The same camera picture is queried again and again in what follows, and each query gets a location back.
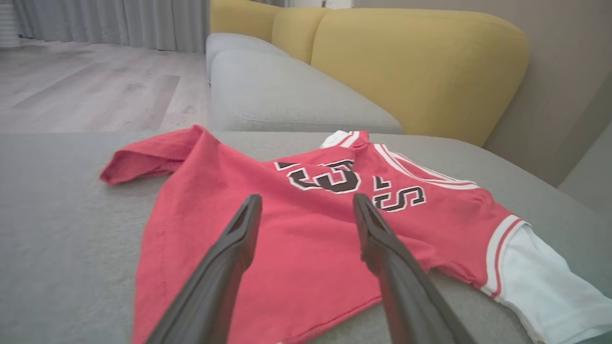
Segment white ribbed vase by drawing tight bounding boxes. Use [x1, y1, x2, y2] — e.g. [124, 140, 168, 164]
[0, 2, 21, 48]

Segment wide yellow sofa backrest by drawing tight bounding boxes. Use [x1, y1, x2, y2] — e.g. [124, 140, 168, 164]
[311, 8, 531, 147]

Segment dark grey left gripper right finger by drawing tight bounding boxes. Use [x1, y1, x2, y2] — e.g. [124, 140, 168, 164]
[354, 193, 479, 344]

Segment grey sofa seat cushion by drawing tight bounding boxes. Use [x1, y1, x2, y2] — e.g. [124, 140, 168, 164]
[206, 32, 290, 84]
[209, 49, 404, 134]

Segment red jersey with white sleeves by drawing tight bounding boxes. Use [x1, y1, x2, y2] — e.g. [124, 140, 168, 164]
[99, 125, 612, 344]

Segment grey curtain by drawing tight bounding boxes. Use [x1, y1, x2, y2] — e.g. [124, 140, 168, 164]
[13, 0, 211, 54]

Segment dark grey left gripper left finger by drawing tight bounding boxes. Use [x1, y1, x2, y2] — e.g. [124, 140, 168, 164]
[146, 194, 262, 344]

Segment large grey sofa seat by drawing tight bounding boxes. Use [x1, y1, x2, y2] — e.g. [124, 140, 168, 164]
[0, 131, 612, 344]

